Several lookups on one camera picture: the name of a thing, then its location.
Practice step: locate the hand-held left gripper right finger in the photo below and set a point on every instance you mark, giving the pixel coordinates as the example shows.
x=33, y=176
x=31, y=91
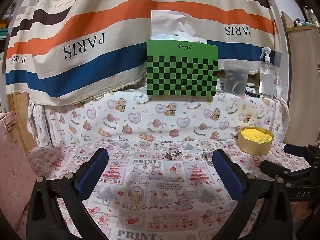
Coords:
x=230, y=177

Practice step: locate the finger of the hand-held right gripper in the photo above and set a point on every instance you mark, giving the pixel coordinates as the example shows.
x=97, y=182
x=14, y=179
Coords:
x=295, y=150
x=275, y=170

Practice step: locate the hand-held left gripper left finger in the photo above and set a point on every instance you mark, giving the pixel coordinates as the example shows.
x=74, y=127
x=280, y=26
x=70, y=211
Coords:
x=93, y=172

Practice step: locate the yellow lined cardboard box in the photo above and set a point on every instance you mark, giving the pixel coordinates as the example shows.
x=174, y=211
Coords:
x=255, y=140

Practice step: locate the small bow earring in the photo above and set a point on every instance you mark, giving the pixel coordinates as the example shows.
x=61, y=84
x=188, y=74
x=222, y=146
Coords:
x=178, y=152
x=170, y=155

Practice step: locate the strawberry print tablecloth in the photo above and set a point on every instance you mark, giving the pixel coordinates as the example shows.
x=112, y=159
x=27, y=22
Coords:
x=160, y=192

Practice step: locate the black pen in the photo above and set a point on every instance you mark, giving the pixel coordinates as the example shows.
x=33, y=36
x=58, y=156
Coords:
x=252, y=94

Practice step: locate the wooden board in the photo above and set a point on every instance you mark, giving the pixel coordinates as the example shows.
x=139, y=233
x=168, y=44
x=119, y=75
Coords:
x=302, y=80

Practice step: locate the white patterned gift bag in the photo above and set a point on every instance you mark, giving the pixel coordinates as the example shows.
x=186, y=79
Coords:
x=150, y=120

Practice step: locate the clear spray bottle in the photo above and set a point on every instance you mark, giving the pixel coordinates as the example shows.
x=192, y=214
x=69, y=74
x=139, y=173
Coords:
x=266, y=77

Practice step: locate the pink bag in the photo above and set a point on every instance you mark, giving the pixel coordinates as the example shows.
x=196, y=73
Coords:
x=12, y=175

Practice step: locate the clear plastic container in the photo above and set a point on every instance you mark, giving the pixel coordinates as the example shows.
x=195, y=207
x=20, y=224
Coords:
x=236, y=77

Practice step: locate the green checkered tissue box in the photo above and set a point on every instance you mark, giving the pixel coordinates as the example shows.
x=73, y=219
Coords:
x=182, y=70

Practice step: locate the small panda toy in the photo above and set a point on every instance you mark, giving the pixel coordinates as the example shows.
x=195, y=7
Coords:
x=298, y=23

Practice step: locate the striped blanket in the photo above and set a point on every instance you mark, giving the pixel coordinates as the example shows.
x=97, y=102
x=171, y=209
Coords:
x=100, y=42

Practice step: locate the white tissue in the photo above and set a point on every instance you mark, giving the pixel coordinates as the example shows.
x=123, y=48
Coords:
x=172, y=22

